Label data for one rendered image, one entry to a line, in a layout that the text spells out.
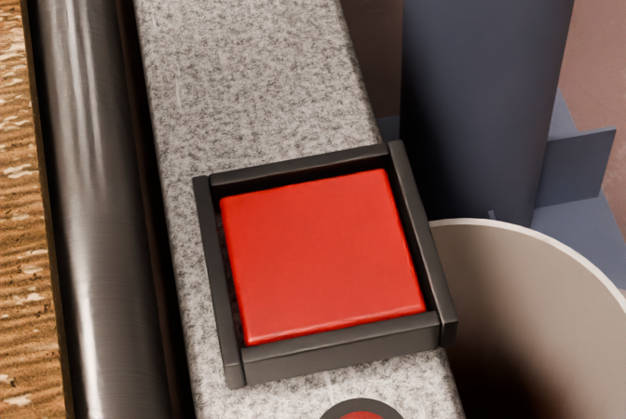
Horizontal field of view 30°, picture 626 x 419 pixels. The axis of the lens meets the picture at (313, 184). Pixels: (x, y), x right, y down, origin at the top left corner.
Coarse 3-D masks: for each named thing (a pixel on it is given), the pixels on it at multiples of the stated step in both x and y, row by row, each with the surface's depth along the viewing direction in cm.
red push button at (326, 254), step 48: (288, 192) 41; (336, 192) 40; (384, 192) 40; (240, 240) 39; (288, 240) 39; (336, 240) 39; (384, 240) 39; (240, 288) 38; (288, 288) 38; (336, 288) 38; (384, 288) 38; (288, 336) 37
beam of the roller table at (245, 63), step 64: (192, 0) 48; (256, 0) 48; (320, 0) 48; (192, 64) 46; (256, 64) 46; (320, 64) 46; (192, 128) 44; (256, 128) 44; (320, 128) 44; (192, 192) 42; (192, 256) 41; (192, 320) 39; (192, 384) 38; (320, 384) 38; (384, 384) 38; (448, 384) 38
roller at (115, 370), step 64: (64, 0) 48; (64, 64) 46; (64, 128) 44; (128, 128) 45; (64, 192) 42; (128, 192) 43; (64, 256) 41; (128, 256) 41; (64, 320) 39; (128, 320) 39; (128, 384) 38
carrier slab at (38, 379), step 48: (0, 0) 46; (0, 48) 44; (0, 96) 43; (0, 144) 41; (0, 192) 40; (0, 240) 39; (48, 240) 39; (0, 288) 38; (48, 288) 38; (0, 336) 37; (48, 336) 37; (0, 384) 36; (48, 384) 36
